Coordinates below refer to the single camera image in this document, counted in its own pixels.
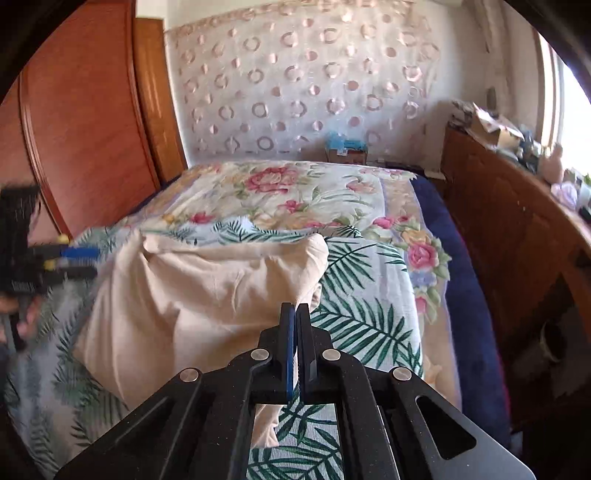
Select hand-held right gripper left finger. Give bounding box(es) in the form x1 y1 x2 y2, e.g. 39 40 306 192
55 302 296 480

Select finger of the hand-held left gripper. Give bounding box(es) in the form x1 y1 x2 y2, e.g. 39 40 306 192
30 265 99 283
30 244 101 262

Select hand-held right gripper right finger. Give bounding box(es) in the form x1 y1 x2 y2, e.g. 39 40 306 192
298 302 536 480

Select beige printed T-shirt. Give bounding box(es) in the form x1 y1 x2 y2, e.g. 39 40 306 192
74 228 329 448

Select person's left hand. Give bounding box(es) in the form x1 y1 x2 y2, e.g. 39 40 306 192
0 295 43 337

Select leaf print bed sheet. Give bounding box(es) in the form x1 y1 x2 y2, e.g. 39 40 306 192
0 219 423 480

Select wooden slatted wardrobe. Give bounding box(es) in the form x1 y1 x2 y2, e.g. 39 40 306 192
0 0 188 241

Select floral quilt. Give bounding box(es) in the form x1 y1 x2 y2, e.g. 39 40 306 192
111 159 462 407

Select dark blue blanket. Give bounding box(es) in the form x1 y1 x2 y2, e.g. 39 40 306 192
410 175 511 446

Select cardboard box with blue bags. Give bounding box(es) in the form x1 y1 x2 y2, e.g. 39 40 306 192
325 131 370 164

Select long wooden cabinet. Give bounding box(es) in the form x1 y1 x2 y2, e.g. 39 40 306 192
441 127 591 416

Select sheer circle-pattern curtain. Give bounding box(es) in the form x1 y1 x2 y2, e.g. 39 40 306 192
164 0 441 160

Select pale pink bottle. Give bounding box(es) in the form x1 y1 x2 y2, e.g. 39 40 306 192
547 145 566 183

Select wooden framed window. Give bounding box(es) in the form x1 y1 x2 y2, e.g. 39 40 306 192
536 28 591 185

